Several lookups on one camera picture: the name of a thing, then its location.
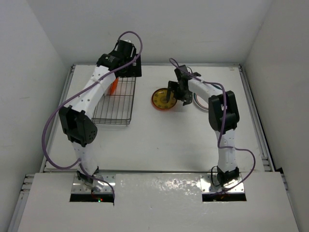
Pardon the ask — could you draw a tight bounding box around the orange plate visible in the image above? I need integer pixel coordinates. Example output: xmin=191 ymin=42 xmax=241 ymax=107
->
xmin=151 ymin=97 xmax=177 ymax=111
xmin=110 ymin=78 xmax=119 ymax=95

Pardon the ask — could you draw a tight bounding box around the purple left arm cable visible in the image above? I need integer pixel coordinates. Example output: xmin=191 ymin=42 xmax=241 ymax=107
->
xmin=42 ymin=31 xmax=143 ymax=201

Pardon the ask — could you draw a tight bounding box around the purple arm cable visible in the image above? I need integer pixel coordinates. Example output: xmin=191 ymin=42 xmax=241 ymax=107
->
xmin=42 ymin=31 xmax=143 ymax=201
xmin=169 ymin=58 xmax=256 ymax=196

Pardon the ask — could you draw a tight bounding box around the white plate teal rim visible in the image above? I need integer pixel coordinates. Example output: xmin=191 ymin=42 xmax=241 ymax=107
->
xmin=193 ymin=93 xmax=209 ymax=112

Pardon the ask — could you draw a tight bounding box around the metal base plate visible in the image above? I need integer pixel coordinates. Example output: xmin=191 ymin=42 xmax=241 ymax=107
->
xmin=200 ymin=173 xmax=245 ymax=194
xmin=71 ymin=175 xmax=116 ymax=194

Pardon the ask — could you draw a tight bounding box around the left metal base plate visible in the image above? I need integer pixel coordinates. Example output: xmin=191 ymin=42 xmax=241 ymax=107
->
xmin=71 ymin=175 xmax=116 ymax=194

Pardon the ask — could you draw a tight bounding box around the white foam cover board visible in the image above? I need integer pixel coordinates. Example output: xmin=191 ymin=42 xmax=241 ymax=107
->
xmin=18 ymin=173 xmax=298 ymax=232

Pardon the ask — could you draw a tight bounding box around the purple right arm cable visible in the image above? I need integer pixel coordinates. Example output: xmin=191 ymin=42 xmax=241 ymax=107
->
xmin=169 ymin=58 xmax=256 ymax=196

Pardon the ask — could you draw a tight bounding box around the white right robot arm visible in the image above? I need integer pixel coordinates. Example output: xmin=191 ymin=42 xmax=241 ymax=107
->
xmin=166 ymin=65 xmax=240 ymax=187

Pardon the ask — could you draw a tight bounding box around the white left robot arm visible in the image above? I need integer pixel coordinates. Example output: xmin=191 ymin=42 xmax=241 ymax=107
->
xmin=58 ymin=40 xmax=141 ymax=187

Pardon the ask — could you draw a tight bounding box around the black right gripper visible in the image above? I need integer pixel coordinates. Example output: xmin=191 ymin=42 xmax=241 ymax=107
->
xmin=167 ymin=80 xmax=194 ymax=105

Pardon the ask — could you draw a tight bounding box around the yellow plate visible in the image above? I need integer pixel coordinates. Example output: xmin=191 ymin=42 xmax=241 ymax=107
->
xmin=151 ymin=88 xmax=177 ymax=111

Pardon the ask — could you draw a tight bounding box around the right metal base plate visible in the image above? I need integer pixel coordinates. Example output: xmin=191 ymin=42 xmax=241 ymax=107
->
xmin=200 ymin=173 xmax=245 ymax=194

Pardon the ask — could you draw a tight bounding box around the wire dish rack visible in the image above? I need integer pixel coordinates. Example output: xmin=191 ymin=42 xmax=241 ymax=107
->
xmin=92 ymin=77 xmax=136 ymax=126

